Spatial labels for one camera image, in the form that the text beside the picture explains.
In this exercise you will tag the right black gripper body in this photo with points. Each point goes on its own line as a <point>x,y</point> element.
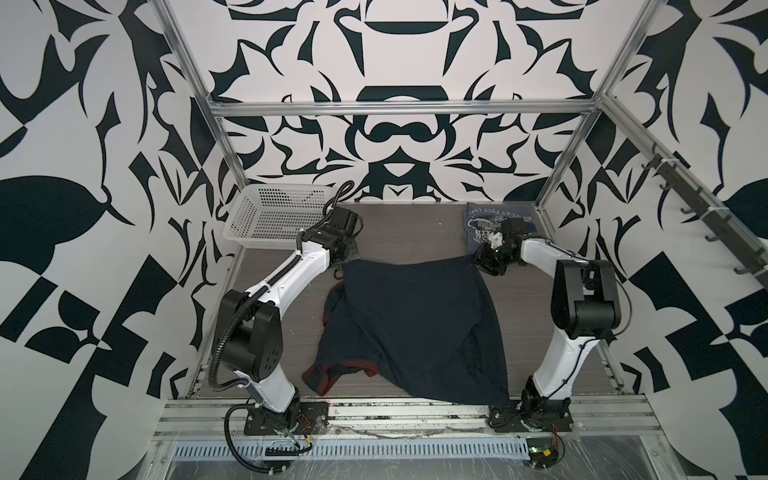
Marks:
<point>494,260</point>

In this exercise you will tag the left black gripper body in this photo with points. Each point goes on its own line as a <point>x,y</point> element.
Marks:
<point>346,246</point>

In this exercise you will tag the blue grey tank top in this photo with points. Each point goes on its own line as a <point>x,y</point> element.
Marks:
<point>480,220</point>

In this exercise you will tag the white plastic laundry basket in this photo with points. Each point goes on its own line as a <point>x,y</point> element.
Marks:
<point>269,216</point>

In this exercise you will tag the black printed tank top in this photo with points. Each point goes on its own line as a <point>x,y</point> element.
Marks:
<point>430,329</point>

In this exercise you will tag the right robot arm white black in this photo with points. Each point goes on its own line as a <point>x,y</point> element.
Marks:
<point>585,309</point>

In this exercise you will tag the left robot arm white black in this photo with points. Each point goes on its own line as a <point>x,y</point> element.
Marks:
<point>247,343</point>

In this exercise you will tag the small electronics board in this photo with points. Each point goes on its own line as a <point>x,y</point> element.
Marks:
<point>544,454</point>

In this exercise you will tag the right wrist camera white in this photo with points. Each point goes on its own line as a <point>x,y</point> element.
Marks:
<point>495,240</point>

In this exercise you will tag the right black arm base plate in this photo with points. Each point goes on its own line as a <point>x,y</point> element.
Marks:
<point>513,419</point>

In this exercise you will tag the aluminium frame crossbar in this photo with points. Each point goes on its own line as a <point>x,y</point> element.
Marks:
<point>413,107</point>

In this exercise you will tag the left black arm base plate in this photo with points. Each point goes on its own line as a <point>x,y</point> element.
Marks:
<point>301,418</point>

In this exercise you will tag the white slotted cable duct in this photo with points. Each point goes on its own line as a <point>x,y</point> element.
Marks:
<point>361,449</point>

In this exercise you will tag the black wall hook rack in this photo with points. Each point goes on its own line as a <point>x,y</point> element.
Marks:
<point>701,203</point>

